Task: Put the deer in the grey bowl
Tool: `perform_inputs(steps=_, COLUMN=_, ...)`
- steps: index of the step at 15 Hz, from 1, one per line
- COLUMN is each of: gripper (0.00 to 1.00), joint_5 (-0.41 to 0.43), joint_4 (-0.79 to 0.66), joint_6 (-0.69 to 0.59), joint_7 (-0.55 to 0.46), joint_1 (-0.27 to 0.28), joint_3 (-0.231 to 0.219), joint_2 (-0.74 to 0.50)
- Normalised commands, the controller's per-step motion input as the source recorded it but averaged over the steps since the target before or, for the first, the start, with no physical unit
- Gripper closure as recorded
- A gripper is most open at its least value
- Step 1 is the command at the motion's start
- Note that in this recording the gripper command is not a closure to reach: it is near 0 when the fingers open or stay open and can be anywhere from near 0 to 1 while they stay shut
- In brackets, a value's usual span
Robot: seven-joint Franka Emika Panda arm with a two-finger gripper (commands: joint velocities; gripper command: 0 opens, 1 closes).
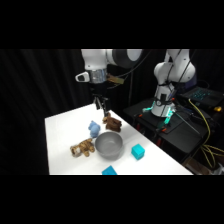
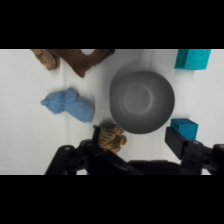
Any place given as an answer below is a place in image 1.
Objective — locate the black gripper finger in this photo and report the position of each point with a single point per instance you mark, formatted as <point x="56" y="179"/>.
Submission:
<point x="97" y="103"/>
<point x="105" y="106"/>

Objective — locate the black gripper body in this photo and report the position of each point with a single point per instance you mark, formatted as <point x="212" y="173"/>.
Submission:
<point x="98" y="88"/>

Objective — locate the brown plush deer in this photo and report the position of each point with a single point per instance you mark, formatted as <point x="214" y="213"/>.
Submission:
<point x="112" y="123"/>

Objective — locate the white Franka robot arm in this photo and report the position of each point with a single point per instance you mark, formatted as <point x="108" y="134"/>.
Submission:
<point x="96" y="60"/>

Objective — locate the grey bowl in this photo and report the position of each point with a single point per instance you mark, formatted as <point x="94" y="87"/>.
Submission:
<point x="109" y="145"/>

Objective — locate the brass-coloured wrist connector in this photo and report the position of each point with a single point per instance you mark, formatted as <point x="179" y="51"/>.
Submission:
<point x="116" y="80"/>

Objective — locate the blue plush toy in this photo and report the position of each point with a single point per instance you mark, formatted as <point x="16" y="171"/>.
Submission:
<point x="94" y="129"/>

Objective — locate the tan striped plush tiger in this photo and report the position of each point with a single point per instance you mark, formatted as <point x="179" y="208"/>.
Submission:
<point x="83" y="147"/>

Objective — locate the teal cube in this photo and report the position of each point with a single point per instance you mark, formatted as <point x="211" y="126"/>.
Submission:
<point x="137" y="151"/>
<point x="109" y="171"/>

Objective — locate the black curtain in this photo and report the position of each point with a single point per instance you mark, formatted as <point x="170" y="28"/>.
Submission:
<point x="33" y="100"/>

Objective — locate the green base light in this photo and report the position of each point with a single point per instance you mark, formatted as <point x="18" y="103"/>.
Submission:
<point x="168" y="116"/>

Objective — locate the black robot stand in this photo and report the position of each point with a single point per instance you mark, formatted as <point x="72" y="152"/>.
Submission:
<point x="186" y="133"/>

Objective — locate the black laptop with lit keyboard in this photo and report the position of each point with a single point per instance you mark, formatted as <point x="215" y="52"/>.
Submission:
<point x="202" y="96"/>

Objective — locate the small yellow object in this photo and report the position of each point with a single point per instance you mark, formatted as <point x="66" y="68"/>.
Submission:
<point x="217" y="108"/>

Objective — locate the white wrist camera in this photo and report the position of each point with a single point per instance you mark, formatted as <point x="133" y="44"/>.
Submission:
<point x="82" y="77"/>

